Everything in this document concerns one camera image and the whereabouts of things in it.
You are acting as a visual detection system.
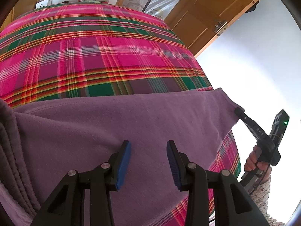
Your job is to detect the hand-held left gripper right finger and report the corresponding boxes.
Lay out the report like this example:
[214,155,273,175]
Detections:
[166,140,271,226]

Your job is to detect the purple fleece sweater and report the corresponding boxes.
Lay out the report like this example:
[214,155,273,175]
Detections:
[14,88,245,226]

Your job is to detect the person's right forearm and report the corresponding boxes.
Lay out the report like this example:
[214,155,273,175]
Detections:
[249,175,285,226]

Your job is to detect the wooden door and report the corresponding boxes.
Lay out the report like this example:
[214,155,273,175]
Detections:
[165,0,271,58]

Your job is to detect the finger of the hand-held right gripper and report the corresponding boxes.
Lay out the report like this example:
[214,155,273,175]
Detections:
[234,108,257,127]

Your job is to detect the person's right hand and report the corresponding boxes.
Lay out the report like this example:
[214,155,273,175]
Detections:
[244,145,272,182]

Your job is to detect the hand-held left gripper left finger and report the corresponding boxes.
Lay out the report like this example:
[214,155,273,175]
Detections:
[30,140,131,226]

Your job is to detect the small white cardboard box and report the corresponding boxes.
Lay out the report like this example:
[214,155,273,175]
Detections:
[35,0,53,9]

